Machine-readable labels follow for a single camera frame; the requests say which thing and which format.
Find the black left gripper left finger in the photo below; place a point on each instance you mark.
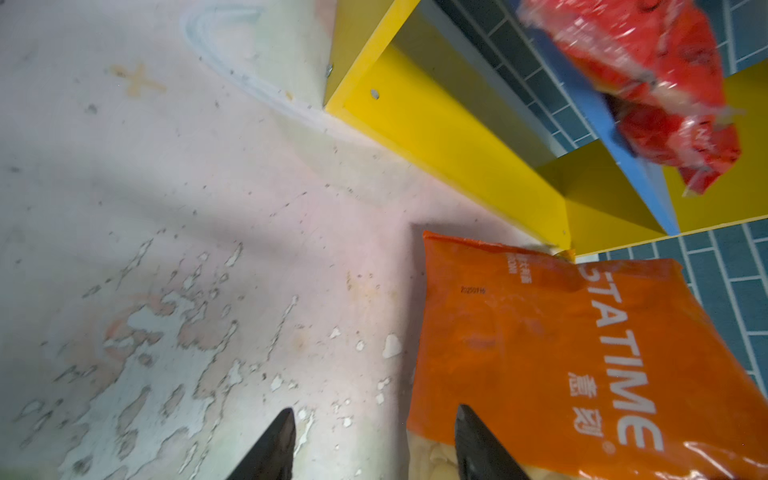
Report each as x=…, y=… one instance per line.
x=272, y=455

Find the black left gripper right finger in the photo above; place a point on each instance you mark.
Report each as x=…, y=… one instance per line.
x=480, y=455

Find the red macaroni bag front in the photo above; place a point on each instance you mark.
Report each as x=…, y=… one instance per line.
x=660, y=60

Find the yellow shelf unit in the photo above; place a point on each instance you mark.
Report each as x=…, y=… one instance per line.
x=402, y=73

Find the orange pasta bag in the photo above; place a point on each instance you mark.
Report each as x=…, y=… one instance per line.
x=602, y=370

